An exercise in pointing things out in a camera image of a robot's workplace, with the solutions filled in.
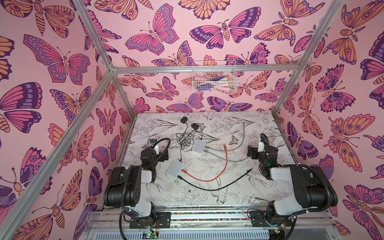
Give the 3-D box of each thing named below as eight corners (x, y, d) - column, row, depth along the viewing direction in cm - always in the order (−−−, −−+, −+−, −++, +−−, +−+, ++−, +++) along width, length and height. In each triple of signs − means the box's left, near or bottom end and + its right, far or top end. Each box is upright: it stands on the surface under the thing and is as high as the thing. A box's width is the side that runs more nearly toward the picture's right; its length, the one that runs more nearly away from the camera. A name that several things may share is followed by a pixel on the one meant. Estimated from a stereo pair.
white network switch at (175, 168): (166, 173, 91) (166, 172, 90) (175, 160, 97) (174, 159, 95) (176, 178, 89) (175, 177, 88) (184, 165, 95) (183, 163, 93)
